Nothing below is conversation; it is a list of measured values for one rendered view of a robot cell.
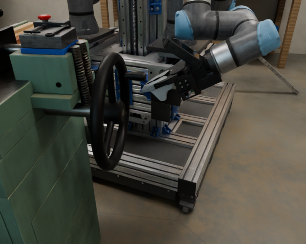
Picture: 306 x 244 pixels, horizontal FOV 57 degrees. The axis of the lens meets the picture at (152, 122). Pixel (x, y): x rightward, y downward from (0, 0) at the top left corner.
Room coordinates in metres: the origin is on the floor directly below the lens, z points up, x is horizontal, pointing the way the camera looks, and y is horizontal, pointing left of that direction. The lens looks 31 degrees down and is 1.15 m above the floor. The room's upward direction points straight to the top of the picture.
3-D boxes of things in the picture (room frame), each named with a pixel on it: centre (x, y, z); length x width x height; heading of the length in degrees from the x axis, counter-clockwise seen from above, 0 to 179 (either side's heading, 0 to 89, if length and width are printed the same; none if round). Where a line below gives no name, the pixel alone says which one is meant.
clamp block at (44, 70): (0.67, 0.24, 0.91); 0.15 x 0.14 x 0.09; 172
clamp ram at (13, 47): (0.68, 0.33, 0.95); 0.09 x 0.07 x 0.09; 172
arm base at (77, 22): (1.42, 0.34, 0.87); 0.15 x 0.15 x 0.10
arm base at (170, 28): (1.23, -0.12, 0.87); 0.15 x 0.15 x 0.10
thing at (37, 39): (0.67, 0.24, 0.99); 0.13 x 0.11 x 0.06; 172
